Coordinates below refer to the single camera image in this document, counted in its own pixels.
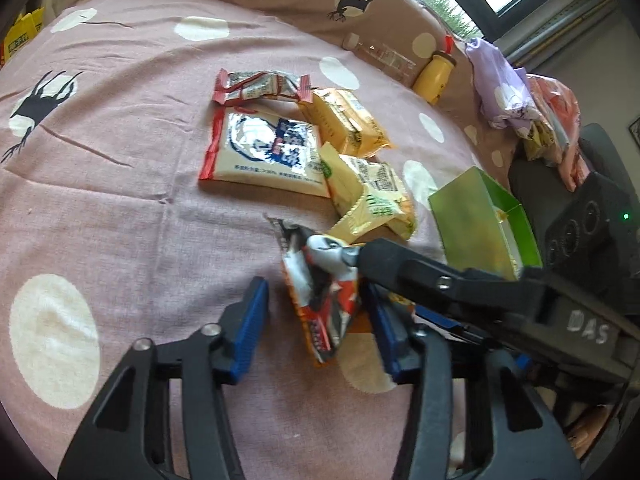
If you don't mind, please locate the white red milk snack pack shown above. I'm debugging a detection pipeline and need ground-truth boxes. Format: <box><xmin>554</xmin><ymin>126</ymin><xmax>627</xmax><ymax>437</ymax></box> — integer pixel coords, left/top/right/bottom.
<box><xmin>198</xmin><ymin>106</ymin><xmax>330</xmax><ymax>198</ymax></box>

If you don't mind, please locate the orange brown snack bag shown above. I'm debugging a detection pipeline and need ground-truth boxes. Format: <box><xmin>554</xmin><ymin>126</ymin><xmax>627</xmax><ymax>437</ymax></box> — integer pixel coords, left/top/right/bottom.
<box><xmin>267</xmin><ymin>217</ymin><xmax>360</xmax><ymax>365</ymax></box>

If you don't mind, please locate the red white candy wrapper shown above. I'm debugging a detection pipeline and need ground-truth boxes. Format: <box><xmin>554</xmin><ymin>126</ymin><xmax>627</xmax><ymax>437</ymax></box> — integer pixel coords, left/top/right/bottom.
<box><xmin>213</xmin><ymin>70</ymin><xmax>312</xmax><ymax>106</ymax></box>

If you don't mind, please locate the purple dotted cloth bundle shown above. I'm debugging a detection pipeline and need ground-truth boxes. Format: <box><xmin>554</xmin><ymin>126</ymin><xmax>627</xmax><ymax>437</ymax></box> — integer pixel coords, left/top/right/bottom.
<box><xmin>465</xmin><ymin>38</ymin><xmax>541</xmax><ymax>139</ymax></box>

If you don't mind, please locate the pale yellow snack pack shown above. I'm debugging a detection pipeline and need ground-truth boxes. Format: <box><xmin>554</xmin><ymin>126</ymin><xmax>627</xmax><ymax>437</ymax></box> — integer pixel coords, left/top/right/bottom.
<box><xmin>320</xmin><ymin>142</ymin><xmax>416</xmax><ymax>243</ymax></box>

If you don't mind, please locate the clear plastic bottle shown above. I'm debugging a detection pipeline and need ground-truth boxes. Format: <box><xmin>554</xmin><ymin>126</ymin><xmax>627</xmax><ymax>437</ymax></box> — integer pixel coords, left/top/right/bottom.
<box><xmin>342</xmin><ymin>32</ymin><xmax>416</xmax><ymax>87</ymax></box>

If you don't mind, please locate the pink dotted bed sheet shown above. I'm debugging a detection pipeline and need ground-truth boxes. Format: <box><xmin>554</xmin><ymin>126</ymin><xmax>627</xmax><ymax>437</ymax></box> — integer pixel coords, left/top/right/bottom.
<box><xmin>1</xmin><ymin>0</ymin><xmax>478</xmax><ymax>479</ymax></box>

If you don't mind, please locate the yellow carton box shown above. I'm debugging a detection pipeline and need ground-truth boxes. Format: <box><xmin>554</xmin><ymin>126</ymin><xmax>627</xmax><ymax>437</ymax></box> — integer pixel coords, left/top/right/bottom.
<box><xmin>1</xmin><ymin>8</ymin><xmax>44</xmax><ymax>66</ymax></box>

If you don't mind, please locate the orange yellow biscuit pack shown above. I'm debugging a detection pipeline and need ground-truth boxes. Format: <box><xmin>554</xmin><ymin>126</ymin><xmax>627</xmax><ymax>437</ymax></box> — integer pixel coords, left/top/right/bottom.
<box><xmin>298</xmin><ymin>88</ymin><xmax>394</xmax><ymax>158</ymax></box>

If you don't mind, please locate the green white cardboard box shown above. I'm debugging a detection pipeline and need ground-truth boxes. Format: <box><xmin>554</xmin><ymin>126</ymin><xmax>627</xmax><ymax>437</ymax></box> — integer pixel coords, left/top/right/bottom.
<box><xmin>428</xmin><ymin>167</ymin><xmax>542</xmax><ymax>281</ymax></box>

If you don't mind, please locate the brown dotted bolster pillow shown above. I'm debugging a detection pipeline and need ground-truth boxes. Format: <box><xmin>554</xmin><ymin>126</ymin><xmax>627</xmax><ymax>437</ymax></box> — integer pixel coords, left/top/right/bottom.
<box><xmin>44</xmin><ymin>0</ymin><xmax>516</xmax><ymax>176</ymax></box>

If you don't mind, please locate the yellow bottle red cap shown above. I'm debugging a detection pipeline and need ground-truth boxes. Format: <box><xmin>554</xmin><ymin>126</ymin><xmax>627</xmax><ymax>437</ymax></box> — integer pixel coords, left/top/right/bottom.
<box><xmin>412</xmin><ymin>35</ymin><xmax>457</xmax><ymax>105</ymax></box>

